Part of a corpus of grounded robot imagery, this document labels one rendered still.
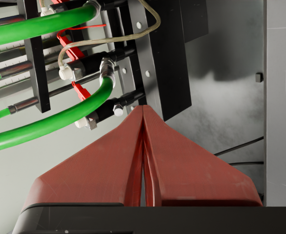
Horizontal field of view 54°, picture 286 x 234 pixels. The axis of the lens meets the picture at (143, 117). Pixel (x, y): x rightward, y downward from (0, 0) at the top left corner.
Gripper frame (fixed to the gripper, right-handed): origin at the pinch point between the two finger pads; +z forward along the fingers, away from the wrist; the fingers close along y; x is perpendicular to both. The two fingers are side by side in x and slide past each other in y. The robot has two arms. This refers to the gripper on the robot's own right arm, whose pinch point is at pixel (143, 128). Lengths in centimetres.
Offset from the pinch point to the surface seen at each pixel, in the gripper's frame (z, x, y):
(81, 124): 25.2, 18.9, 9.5
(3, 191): 34, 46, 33
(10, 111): 36, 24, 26
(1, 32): 11.0, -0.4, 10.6
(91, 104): 12.6, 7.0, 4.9
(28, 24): 12.1, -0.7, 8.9
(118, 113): 27.2, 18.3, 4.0
